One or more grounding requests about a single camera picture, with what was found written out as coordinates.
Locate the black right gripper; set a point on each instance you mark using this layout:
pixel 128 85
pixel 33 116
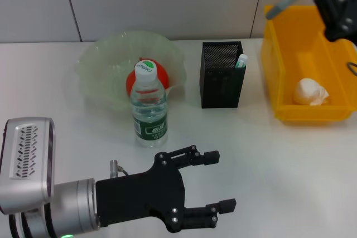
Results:
pixel 348 20

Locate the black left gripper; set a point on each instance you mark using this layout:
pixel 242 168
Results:
pixel 139 196

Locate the clear green-label water bottle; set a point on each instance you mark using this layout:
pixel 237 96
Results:
pixel 149 126

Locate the white paper ball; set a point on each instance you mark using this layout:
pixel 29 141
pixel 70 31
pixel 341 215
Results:
pixel 308 93

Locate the mint green utility knife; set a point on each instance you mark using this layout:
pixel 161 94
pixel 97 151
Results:
pixel 241 61

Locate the black mesh pen holder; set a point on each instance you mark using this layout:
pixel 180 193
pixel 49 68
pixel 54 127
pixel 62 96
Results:
pixel 220 90

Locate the green glass fruit plate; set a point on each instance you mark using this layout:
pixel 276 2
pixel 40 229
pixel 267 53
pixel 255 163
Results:
pixel 111 62

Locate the yellow plastic bin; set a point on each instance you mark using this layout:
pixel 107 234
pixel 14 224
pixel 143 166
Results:
pixel 306 109

